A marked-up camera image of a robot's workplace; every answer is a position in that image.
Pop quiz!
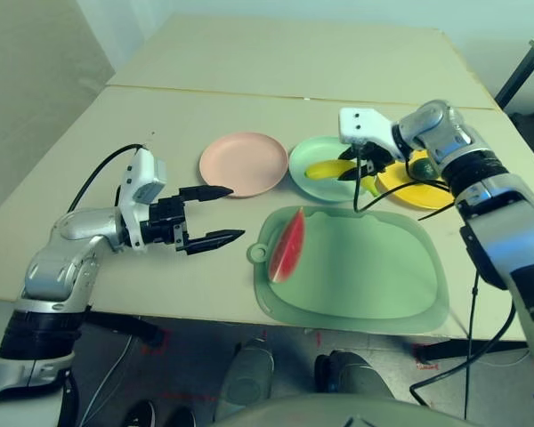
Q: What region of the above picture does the yellow plate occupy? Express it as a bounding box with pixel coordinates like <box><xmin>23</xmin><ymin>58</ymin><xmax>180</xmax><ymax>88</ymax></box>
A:
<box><xmin>376</xmin><ymin>149</ymin><xmax>457</xmax><ymax>211</ymax></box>

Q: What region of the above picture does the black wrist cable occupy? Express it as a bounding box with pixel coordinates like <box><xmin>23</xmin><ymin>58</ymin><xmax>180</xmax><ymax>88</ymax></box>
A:
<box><xmin>352</xmin><ymin>141</ymin><xmax>457</xmax><ymax>222</ymax></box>
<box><xmin>67</xmin><ymin>142</ymin><xmax>146</xmax><ymax>213</ymax></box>

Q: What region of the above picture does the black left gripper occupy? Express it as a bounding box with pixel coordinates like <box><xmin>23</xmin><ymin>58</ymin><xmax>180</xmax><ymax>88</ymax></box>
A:
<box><xmin>140</xmin><ymin>185</ymin><xmax>247</xmax><ymax>256</ymax></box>

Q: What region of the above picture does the pink plate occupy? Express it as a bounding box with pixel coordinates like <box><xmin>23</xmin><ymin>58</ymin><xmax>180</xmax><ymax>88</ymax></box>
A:
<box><xmin>198</xmin><ymin>131</ymin><xmax>289</xmax><ymax>199</ymax></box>

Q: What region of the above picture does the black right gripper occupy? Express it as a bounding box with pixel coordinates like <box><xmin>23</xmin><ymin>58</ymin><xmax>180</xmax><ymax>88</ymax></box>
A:
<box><xmin>336</xmin><ymin>141</ymin><xmax>395</xmax><ymax>181</ymax></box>

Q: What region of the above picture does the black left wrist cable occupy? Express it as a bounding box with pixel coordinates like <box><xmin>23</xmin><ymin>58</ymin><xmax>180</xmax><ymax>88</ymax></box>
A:
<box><xmin>67</xmin><ymin>142</ymin><xmax>146</xmax><ymax>213</ymax></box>

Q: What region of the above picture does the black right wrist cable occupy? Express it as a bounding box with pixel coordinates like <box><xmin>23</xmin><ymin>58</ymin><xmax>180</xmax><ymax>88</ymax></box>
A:
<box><xmin>352</xmin><ymin>141</ymin><xmax>457</xmax><ymax>222</ymax></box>

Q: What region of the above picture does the red watermelon slice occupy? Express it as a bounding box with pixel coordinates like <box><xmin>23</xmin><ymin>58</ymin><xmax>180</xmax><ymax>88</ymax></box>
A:
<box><xmin>268</xmin><ymin>206</ymin><xmax>307</xmax><ymax>285</ymax></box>

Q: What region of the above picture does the long black cable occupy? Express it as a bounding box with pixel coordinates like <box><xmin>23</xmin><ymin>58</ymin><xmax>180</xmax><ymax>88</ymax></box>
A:
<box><xmin>409</xmin><ymin>270</ymin><xmax>520</xmax><ymax>422</ymax></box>

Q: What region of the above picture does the dark green avocado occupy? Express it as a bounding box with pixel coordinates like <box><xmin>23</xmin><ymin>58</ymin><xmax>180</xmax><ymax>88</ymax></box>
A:
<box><xmin>409</xmin><ymin>158</ymin><xmax>437</xmax><ymax>180</ymax></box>

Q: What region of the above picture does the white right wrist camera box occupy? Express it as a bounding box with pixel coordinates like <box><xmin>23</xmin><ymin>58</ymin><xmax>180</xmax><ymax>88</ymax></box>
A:
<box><xmin>338</xmin><ymin>107</ymin><xmax>406</xmax><ymax>161</ymax></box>

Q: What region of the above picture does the yellow banana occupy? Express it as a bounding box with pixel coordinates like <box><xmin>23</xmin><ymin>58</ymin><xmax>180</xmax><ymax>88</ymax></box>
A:
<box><xmin>303</xmin><ymin>159</ymin><xmax>382</xmax><ymax>197</ymax></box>

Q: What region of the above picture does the grey robot right leg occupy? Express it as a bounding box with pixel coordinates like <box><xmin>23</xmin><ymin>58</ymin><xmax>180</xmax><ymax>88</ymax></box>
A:
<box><xmin>314</xmin><ymin>350</ymin><xmax>392</xmax><ymax>397</ymax></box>

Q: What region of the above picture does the grey robot torso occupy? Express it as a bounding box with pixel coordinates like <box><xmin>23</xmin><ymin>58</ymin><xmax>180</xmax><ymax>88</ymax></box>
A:
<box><xmin>213</xmin><ymin>391</ymin><xmax>468</xmax><ymax>427</ymax></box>

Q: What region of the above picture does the mint green plate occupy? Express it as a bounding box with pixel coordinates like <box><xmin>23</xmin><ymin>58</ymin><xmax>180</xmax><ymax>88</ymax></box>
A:
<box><xmin>288</xmin><ymin>135</ymin><xmax>379</xmax><ymax>205</ymax></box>

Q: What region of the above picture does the green cutting board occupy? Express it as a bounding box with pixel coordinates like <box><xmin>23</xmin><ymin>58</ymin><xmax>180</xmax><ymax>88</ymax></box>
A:
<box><xmin>246</xmin><ymin>205</ymin><xmax>451</xmax><ymax>334</ymax></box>

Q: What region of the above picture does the black table leg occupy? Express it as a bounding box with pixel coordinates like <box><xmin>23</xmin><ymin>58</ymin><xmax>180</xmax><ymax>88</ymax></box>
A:
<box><xmin>412</xmin><ymin>338</ymin><xmax>530</xmax><ymax>361</ymax></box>
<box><xmin>84</xmin><ymin>310</ymin><xmax>168</xmax><ymax>350</ymax></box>

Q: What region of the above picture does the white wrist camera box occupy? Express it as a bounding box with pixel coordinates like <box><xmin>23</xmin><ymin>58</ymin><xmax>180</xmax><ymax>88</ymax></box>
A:
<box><xmin>115</xmin><ymin>148</ymin><xmax>168</xmax><ymax>249</ymax></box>
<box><xmin>338</xmin><ymin>107</ymin><xmax>406</xmax><ymax>161</ymax></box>

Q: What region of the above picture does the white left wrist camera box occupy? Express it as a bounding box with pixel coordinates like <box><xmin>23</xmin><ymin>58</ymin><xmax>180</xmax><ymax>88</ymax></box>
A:
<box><xmin>115</xmin><ymin>148</ymin><xmax>168</xmax><ymax>249</ymax></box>

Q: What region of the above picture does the grey robot leg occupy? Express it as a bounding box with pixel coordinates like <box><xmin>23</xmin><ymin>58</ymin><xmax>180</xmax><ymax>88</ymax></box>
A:
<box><xmin>314</xmin><ymin>350</ymin><xmax>392</xmax><ymax>397</ymax></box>
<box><xmin>215</xmin><ymin>337</ymin><xmax>275</xmax><ymax>419</ymax></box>

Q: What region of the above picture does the black shoe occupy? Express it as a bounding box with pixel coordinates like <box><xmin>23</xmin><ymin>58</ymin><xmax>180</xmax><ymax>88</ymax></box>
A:
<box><xmin>123</xmin><ymin>399</ymin><xmax>158</xmax><ymax>427</ymax></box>
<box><xmin>158</xmin><ymin>405</ymin><xmax>198</xmax><ymax>427</ymax></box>

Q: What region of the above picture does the grey robot left leg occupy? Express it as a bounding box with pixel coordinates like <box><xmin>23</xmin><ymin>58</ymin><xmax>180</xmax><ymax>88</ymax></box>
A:
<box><xmin>215</xmin><ymin>337</ymin><xmax>275</xmax><ymax>419</ymax></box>

